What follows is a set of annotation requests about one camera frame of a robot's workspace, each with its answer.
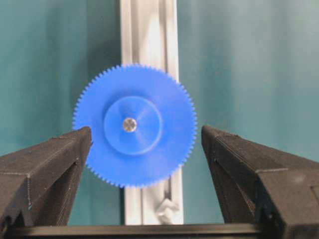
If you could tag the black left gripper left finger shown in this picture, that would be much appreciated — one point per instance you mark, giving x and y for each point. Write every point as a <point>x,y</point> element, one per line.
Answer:
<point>38,184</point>

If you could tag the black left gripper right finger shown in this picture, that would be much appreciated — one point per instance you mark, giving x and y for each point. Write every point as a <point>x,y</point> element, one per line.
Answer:
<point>257,183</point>

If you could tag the large blue plastic gear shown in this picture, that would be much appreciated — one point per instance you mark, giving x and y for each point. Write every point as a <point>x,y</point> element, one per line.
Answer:
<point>166,125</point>

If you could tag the left clear shaft mount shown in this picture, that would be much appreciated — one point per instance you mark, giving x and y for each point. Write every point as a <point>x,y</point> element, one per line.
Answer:
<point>167,212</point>

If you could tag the clear shaft mount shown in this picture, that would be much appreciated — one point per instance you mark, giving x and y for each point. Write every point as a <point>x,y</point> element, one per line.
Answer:
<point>129,124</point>
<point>167,212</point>

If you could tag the right clear shaft mount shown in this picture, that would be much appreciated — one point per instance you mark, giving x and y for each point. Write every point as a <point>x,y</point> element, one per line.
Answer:
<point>129,124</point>

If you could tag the long aluminium extrusion rail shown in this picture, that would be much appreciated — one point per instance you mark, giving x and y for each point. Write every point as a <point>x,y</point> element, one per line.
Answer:
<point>149,36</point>

